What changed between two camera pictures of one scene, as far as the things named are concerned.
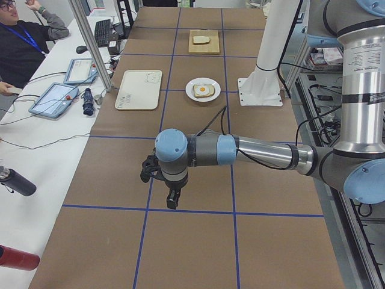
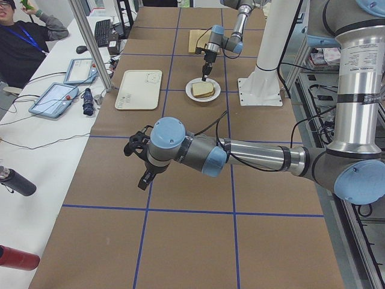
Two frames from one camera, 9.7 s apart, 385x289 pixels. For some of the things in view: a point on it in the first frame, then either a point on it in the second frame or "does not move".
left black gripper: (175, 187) to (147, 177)
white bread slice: (199, 40) to (201, 88)
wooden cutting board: (213, 46) does not move
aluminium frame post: (86, 32) does not move
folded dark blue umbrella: (88, 105) does not move
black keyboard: (102, 29) does not move
